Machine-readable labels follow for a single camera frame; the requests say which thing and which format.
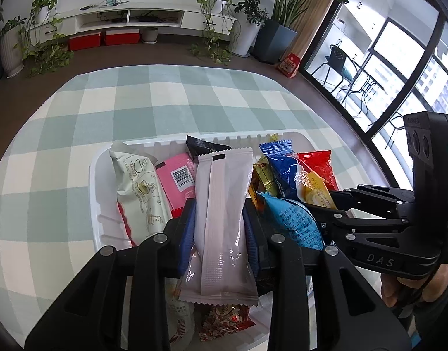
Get small brown snack packet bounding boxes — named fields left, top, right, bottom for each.
left=198, top=303, right=256, bottom=343

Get person's right forearm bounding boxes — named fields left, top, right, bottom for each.
left=392, top=292, right=448, bottom=351

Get light blue snack bag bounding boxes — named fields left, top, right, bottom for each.
left=255, top=190, right=325, bottom=252

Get white television console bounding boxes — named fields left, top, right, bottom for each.
left=28, top=5, right=243, bottom=41

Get black balcony chair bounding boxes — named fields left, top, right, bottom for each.
left=312, top=44, right=356, bottom=94

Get wooden slat panel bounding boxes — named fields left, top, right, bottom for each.
left=282, top=0, right=347, bottom=63

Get large leafy plant in grey pot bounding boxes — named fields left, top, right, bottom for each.
left=253, top=0, right=351, bottom=64

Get blue yellow chips packet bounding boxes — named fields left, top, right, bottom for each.
left=259, top=140, right=337, bottom=211

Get white balcony cabinets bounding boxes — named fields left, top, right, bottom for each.
left=334, top=0, right=393, bottom=55

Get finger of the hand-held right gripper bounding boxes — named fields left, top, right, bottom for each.
left=312, top=209, right=405, bottom=245
left=332, top=185, right=415, bottom=212

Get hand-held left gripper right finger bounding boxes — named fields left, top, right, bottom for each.
left=242, top=199, right=411, bottom=351

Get black balcony table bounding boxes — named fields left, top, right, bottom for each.
left=341, top=66, right=383, bottom=118

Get red snack bag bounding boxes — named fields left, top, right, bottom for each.
left=295, top=150, right=340, bottom=191

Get trailing vine plant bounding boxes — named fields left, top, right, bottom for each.
left=14, top=0, right=75, bottom=77

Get white translucent snack packet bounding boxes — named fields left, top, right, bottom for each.
left=179, top=147, right=259, bottom=307

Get white plastic tray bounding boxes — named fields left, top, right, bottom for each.
left=89, top=129, right=342, bottom=351

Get trailing plant in white pot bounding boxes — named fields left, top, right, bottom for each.
left=189, top=0, right=243, bottom=66

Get plant in white ribbed pot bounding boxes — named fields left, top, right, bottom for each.
left=0, top=16, right=27, bottom=79

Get gold foil snack packet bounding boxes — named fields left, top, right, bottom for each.
left=248, top=154, right=280, bottom=199

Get bushy plant in tall white pot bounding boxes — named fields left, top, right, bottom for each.
left=229, top=0, right=270, bottom=58

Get black framed glass door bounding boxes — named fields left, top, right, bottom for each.
left=302, top=0, right=448, bottom=176

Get person's right hand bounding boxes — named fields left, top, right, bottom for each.
left=379, top=263, right=448, bottom=309

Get long black snack packet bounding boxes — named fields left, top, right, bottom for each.
left=185, top=135, right=232, bottom=163

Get white green printed packet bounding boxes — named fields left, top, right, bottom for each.
left=109, top=141, right=173, bottom=247

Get red paper bag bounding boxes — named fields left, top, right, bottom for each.
left=276, top=53, right=301, bottom=79

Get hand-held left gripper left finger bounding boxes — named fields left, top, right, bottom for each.
left=25, top=198, right=197, bottom=351

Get small red white packet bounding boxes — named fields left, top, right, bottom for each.
left=166, top=278, right=195, bottom=351

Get red storage box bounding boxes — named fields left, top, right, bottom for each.
left=104, top=28, right=141, bottom=46
left=68, top=32, right=102, bottom=52

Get pink snack packet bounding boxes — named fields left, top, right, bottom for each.
left=155, top=153, right=197, bottom=220

